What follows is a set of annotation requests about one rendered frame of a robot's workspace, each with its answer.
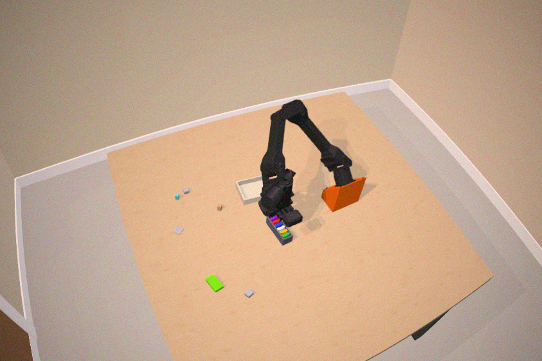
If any green rectangular block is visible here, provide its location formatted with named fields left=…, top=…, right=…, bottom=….
left=205, top=274, right=223, bottom=293

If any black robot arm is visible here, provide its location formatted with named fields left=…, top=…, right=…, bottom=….
left=258, top=100, right=356, bottom=218

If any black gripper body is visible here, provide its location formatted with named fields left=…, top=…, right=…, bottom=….
left=281, top=192, right=303, bottom=227

